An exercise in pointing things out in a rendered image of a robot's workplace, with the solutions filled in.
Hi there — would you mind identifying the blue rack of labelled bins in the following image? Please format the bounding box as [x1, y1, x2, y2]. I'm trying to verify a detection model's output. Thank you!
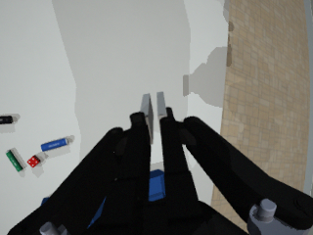
[41, 169, 165, 227]

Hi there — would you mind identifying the red die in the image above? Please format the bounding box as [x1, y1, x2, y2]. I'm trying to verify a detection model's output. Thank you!
[27, 155, 40, 167]

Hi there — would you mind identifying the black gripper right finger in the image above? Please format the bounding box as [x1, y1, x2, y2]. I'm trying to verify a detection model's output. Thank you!
[156, 91, 313, 235]

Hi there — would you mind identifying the blue battery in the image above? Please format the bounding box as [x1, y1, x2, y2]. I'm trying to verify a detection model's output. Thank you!
[41, 138, 68, 152]

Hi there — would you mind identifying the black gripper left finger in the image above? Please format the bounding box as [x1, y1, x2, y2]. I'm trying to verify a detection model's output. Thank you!
[7, 93, 154, 235]

